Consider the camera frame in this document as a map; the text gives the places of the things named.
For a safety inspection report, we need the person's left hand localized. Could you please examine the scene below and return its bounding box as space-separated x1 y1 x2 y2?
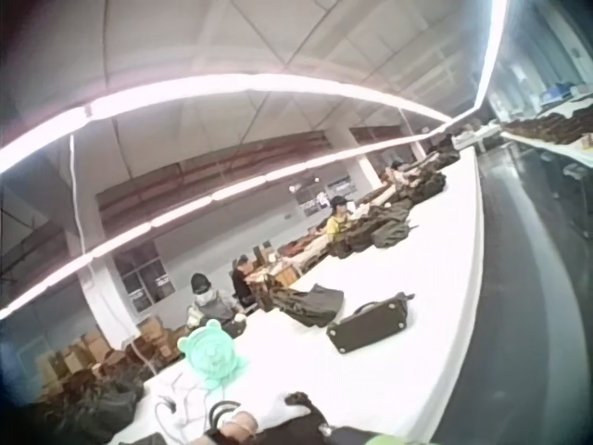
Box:
221 413 261 442

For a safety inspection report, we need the black wrist band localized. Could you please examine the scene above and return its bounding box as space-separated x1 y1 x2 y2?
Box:
202 400 243 440

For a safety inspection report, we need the black leather bag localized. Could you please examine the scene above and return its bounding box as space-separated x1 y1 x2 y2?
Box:
257 390 339 445

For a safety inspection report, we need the mint green bear-shaped fan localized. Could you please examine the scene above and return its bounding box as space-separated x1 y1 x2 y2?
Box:
177 318 249 391

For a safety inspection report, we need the heap of olive bags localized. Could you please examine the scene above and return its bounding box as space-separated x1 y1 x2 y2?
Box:
382 146 463 206
264 286 321 322
329 202 421 260

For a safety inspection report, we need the heap of dark bags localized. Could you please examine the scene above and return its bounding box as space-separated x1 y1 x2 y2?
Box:
25 365 148 445

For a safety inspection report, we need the light green item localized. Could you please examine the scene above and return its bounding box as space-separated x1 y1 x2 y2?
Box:
364 431 412 445

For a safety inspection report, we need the dark grey tote bag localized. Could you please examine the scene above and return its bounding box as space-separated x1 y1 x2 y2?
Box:
296 282 346 328

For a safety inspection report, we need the stack of brown cartons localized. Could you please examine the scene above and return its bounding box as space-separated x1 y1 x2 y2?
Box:
34 314 192 398

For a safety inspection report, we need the heap of tan bags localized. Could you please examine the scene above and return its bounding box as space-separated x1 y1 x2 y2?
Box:
252 231 334 288

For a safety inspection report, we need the long ceiling light strip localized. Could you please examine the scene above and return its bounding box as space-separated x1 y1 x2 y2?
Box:
0 72 464 175
0 132 435 322
475 0 510 115

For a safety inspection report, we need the table with brown bags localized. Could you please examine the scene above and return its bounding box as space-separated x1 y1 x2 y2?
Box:
498 107 593 169

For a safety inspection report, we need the white cable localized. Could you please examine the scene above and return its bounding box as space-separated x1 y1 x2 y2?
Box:
152 370 221 430

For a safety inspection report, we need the olive handbag with dark handles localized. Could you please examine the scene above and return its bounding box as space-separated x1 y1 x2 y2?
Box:
325 292 416 356

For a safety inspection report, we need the hanging white cord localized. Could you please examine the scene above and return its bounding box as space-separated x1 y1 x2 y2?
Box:
68 133 96 284

